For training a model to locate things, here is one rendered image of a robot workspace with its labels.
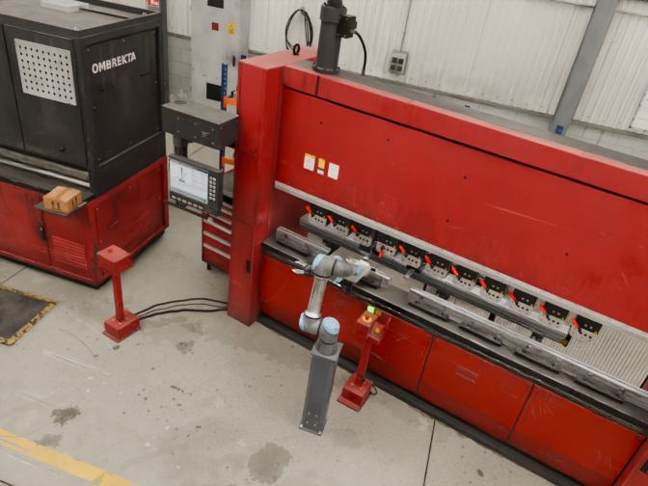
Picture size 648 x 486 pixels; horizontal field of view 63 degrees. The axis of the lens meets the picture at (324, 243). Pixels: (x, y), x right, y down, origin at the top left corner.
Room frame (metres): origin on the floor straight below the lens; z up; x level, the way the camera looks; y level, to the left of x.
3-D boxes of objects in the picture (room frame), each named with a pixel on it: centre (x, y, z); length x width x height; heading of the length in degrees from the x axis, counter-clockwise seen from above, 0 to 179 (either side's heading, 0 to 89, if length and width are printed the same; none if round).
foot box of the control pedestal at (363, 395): (2.97, -0.43, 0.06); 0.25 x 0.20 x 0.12; 155
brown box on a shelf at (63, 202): (3.57, 2.13, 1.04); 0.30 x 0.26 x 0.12; 77
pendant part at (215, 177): (3.48, 0.99, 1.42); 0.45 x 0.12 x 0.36; 68
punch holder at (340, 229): (3.51, -0.12, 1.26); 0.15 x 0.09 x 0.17; 63
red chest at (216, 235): (4.40, 0.86, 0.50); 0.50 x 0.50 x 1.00; 63
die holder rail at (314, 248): (3.66, 0.17, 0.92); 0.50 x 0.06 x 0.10; 63
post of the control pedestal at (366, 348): (2.99, -0.44, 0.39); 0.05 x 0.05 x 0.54; 65
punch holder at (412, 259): (3.24, -0.65, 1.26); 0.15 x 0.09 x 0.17; 63
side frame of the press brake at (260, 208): (4.01, 0.47, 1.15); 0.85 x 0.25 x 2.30; 153
